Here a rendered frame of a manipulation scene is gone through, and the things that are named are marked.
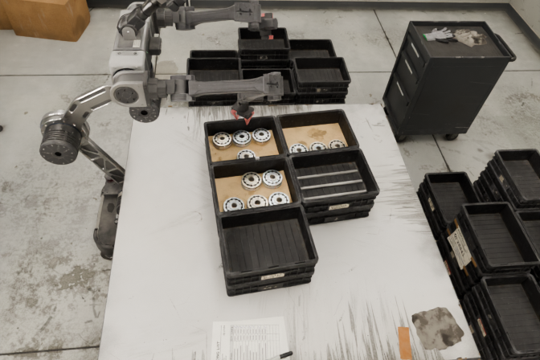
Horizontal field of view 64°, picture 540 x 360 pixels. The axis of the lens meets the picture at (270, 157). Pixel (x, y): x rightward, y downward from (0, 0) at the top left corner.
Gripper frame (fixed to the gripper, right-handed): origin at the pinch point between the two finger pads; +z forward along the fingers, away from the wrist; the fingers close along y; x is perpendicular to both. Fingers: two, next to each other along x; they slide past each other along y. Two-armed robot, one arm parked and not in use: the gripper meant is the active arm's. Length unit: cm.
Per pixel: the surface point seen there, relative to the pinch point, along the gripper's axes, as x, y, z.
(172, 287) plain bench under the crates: 84, -17, 27
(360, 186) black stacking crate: -7, -69, 15
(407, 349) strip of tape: 53, -119, 27
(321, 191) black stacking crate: 7, -53, 15
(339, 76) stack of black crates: -125, -10, 51
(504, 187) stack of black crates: -85, -144, 49
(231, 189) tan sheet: 31.2, -13.8, 15.0
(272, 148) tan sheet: -4.2, -17.0, 15.3
